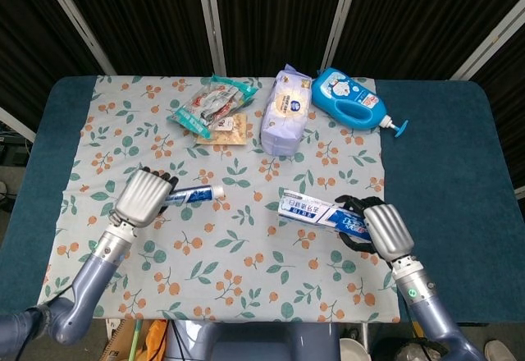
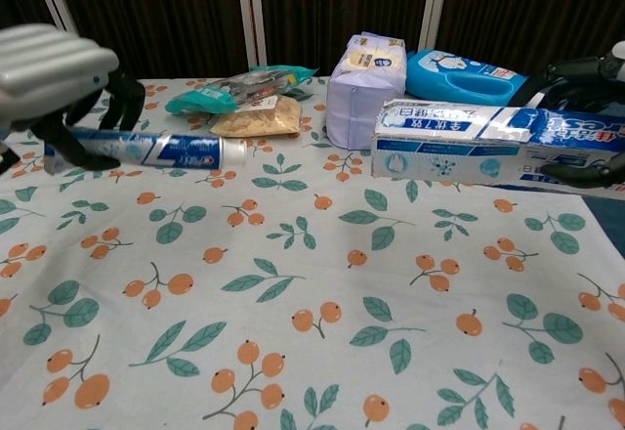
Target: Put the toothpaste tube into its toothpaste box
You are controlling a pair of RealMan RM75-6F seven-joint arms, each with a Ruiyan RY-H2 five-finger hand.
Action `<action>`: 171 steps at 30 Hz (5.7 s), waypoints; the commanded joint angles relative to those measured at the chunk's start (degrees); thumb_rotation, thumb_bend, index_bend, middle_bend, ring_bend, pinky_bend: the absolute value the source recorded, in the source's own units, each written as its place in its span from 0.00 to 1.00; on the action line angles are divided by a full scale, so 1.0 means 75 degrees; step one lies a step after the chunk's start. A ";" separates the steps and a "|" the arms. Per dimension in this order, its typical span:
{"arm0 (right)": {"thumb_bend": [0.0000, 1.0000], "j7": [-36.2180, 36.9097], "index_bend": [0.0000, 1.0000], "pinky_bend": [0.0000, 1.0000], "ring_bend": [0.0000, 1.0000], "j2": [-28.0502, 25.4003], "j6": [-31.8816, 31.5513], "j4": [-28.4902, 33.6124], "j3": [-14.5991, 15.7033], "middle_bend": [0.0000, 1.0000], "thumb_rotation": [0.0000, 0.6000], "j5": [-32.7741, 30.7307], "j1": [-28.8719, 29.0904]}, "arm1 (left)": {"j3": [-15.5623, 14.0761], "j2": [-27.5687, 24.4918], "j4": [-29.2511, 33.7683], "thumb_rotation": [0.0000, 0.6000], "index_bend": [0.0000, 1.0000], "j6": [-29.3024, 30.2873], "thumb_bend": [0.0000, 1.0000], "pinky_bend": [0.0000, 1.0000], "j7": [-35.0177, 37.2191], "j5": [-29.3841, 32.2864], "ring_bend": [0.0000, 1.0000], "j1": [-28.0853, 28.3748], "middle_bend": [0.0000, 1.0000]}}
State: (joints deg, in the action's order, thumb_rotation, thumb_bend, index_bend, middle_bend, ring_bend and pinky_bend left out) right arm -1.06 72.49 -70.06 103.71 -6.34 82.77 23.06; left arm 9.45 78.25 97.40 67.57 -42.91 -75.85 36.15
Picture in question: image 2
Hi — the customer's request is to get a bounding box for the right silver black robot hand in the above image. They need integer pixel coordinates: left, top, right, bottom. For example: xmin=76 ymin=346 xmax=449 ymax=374
xmin=507 ymin=41 xmax=625 ymax=190

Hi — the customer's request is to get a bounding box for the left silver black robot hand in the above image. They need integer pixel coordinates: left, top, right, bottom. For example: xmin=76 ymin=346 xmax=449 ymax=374
xmin=0 ymin=22 xmax=146 ymax=172

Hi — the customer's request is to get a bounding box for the blue white toothpaste box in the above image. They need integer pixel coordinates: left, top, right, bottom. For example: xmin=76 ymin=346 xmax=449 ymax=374
xmin=370 ymin=99 xmax=625 ymax=192

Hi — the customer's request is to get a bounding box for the blue white toothpaste tube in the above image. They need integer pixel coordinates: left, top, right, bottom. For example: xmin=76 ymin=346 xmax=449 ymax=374
xmin=43 ymin=126 xmax=248 ymax=176

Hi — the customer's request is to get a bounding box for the blue pump bottle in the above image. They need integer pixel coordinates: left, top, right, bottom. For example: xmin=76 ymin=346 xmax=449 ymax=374
xmin=404 ymin=48 xmax=531 ymax=108

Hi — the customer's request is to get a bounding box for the green white snack packet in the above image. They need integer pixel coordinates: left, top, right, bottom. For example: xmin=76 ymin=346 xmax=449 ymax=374
xmin=164 ymin=85 xmax=240 ymax=116

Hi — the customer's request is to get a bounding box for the clear red snack packet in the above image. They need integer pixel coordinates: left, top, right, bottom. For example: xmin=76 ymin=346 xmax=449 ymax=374
xmin=214 ymin=68 xmax=294 ymax=108

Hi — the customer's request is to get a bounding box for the beige cracker packet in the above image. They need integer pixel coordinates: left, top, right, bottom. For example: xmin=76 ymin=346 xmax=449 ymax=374
xmin=209 ymin=96 xmax=304 ymax=139

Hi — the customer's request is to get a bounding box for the purple tissue pack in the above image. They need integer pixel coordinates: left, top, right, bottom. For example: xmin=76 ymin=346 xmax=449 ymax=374
xmin=325 ymin=31 xmax=408 ymax=151

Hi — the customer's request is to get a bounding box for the green foil snack packet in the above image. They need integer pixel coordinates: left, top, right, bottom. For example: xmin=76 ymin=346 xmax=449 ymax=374
xmin=248 ymin=64 xmax=318 ymax=102

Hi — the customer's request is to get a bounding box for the floral orange-fruit tablecloth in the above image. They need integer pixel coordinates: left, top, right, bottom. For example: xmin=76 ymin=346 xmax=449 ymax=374
xmin=0 ymin=75 xmax=625 ymax=430

